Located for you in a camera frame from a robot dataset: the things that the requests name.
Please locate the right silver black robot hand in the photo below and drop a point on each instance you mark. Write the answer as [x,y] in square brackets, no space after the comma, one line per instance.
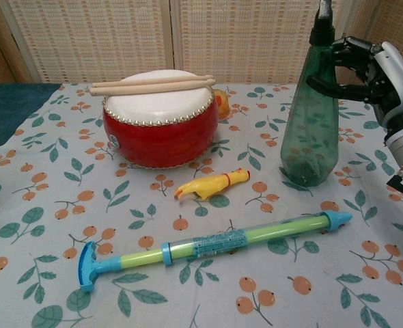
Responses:
[392,82]

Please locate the green plastic spray bottle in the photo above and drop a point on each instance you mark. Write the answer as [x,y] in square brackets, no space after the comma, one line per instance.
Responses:
[307,130]

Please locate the yellow rubber duck toy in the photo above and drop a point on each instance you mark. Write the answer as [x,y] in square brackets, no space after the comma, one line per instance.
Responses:
[222,102]

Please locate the yellow rubber chicken toy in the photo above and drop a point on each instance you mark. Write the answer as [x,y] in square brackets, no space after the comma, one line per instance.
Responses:
[208,186]

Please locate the blue green water pump toy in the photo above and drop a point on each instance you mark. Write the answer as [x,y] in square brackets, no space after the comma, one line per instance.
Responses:
[215,241]

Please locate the red drum white skin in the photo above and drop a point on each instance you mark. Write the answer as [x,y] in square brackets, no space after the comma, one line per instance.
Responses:
[160,136]

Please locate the wooden drumstick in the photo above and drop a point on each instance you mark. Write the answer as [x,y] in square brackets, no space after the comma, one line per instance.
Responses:
[147,87]
[136,81]

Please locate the woven folding screen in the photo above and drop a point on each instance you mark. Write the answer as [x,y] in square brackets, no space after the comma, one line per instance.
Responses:
[95,37]

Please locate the floral fruit print tablecloth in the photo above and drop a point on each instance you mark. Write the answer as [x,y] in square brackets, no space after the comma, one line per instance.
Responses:
[51,205]

